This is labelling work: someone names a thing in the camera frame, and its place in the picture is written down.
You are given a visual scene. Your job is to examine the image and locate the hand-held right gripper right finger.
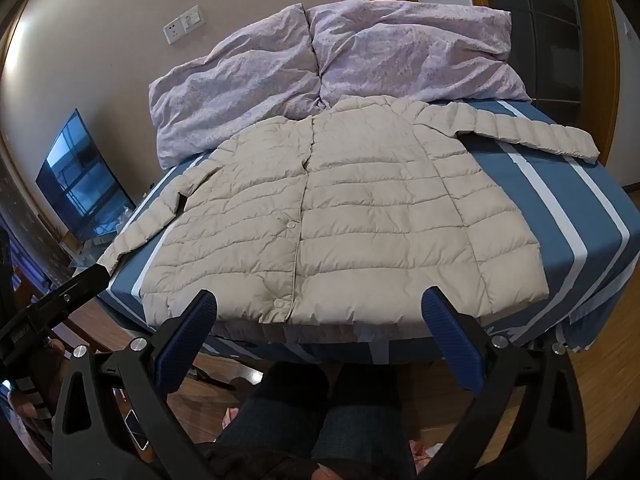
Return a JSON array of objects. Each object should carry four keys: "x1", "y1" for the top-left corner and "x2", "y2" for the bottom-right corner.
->
[{"x1": 421, "y1": 286, "x2": 593, "y2": 480}]

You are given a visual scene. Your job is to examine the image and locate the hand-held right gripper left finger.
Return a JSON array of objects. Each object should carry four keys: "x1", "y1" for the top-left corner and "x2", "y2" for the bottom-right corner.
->
[{"x1": 50, "y1": 289, "x2": 219, "y2": 480}]

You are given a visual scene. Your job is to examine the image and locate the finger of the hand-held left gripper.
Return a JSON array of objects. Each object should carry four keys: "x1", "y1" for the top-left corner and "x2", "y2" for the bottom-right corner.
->
[{"x1": 46, "y1": 265, "x2": 111, "y2": 312}]

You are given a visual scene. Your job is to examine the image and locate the beige puffer jacket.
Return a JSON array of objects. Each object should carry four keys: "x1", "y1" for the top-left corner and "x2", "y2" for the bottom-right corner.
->
[{"x1": 97, "y1": 95, "x2": 601, "y2": 326}]

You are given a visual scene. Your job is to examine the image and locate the person's left hand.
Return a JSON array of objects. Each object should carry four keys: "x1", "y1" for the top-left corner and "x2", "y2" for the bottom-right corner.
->
[{"x1": 7, "y1": 339, "x2": 68, "y2": 418}]

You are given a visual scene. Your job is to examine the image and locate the white tv cabinet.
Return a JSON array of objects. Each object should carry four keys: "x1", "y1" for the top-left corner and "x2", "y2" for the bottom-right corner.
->
[{"x1": 60, "y1": 230, "x2": 121, "y2": 267}]

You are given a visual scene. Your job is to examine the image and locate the smartphone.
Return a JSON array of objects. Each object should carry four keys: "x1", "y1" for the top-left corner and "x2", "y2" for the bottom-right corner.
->
[{"x1": 122, "y1": 409, "x2": 151, "y2": 453}]

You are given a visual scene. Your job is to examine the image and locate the person's right leg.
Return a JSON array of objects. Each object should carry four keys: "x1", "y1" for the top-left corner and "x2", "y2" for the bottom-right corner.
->
[{"x1": 312, "y1": 365, "x2": 418, "y2": 480}]

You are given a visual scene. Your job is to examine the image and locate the person's leg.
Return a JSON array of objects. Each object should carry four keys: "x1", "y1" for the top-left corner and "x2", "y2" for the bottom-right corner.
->
[
  {"x1": 312, "y1": 365, "x2": 418, "y2": 480},
  {"x1": 215, "y1": 362, "x2": 331, "y2": 461}
]

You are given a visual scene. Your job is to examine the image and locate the flat screen television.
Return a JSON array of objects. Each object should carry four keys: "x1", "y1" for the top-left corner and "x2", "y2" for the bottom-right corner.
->
[{"x1": 36, "y1": 108, "x2": 137, "y2": 242}]

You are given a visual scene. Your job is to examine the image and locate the person's left leg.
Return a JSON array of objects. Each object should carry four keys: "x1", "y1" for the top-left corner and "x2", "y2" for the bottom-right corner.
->
[{"x1": 215, "y1": 362, "x2": 331, "y2": 461}]

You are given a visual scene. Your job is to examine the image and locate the blue bed cover white stripes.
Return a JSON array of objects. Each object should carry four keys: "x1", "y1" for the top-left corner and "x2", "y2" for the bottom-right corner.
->
[{"x1": 97, "y1": 95, "x2": 640, "y2": 366}]

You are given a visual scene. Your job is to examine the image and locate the lilac floral duvet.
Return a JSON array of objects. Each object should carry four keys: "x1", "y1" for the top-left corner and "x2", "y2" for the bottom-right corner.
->
[{"x1": 148, "y1": 2, "x2": 532, "y2": 171}]

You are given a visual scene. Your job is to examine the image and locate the dark glass sliding door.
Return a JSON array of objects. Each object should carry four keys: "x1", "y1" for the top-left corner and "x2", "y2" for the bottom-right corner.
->
[{"x1": 510, "y1": 0, "x2": 621, "y2": 111}]

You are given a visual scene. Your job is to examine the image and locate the white wall switch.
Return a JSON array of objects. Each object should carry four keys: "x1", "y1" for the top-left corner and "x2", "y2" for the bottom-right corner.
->
[{"x1": 181, "y1": 5, "x2": 206, "y2": 31}]

